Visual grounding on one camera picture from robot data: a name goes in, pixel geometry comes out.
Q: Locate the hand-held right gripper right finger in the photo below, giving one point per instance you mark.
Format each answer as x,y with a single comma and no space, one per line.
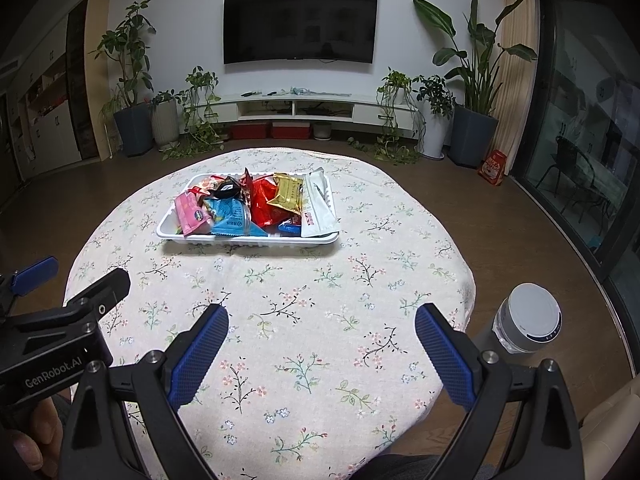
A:
445,360

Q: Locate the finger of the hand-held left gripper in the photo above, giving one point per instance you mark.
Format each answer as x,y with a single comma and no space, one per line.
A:
35,272
107,287

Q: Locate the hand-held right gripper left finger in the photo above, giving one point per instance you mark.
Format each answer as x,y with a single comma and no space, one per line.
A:
197,360

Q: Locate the bright pink snack packet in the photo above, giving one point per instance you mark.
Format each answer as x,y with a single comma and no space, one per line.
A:
190,215

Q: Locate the white plastic tray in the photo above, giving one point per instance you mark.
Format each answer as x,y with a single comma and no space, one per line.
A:
250,241

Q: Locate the light blue snack packet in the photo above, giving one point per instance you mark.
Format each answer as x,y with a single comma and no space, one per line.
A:
232,217

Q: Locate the black snack packet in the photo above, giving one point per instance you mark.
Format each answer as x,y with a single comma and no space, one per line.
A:
227,189

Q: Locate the blue roll cake packet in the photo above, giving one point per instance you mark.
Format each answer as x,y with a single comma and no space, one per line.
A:
290,229

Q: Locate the red snack bag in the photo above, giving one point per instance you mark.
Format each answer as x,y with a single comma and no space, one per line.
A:
262,205

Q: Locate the red brown chocolate packet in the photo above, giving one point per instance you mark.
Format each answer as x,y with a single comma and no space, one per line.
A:
246,180

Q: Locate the gold snack packet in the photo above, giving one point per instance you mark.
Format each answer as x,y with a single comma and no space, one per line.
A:
287,195

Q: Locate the long white snack packet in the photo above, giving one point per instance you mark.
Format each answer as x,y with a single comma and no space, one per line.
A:
317,205

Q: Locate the person's left hand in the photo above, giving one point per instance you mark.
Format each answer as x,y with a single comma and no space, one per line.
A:
30,450

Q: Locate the white round trash can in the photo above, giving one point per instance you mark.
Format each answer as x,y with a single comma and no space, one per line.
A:
530,315

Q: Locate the dark grey round planter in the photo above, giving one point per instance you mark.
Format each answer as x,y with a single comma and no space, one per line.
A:
134,130

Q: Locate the white ribbed plant pot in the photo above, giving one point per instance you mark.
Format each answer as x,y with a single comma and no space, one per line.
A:
165,125

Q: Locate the beige cushion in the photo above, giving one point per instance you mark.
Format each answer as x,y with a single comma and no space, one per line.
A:
605,435

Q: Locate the red paper bag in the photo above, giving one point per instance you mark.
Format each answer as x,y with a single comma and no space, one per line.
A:
491,169

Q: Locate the red storage box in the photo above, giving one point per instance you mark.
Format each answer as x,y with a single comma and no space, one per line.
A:
291,130
250,131

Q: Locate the trailing vine plant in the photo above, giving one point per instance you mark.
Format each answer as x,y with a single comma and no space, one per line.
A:
200,82
395,80

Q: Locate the black metal chair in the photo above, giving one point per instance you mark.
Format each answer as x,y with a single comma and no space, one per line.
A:
575,175

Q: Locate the dark grey square planter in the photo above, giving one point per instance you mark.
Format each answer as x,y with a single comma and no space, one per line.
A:
474,135

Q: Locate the tall white plant pot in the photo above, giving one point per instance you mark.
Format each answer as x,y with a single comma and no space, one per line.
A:
436,132

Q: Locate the tall leafy houseplant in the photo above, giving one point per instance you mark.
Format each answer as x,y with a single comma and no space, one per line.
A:
127,50

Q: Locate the small white pot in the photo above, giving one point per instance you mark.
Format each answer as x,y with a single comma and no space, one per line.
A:
322,131

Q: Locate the small bushy houseplant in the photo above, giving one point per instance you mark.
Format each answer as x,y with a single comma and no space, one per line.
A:
435,92

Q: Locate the white television cabinet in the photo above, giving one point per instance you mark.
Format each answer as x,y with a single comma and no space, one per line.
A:
340,107

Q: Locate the beige curtain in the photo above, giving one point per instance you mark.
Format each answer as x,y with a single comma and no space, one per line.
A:
517,85

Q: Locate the glass sliding door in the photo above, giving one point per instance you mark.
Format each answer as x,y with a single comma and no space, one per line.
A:
585,110

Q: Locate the large broad-leaf plant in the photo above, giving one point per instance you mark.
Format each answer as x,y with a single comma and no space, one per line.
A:
475,75

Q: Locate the white wall cabinets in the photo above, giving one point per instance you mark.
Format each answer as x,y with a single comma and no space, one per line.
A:
45,130

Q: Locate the wall television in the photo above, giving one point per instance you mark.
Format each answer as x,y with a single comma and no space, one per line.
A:
300,25

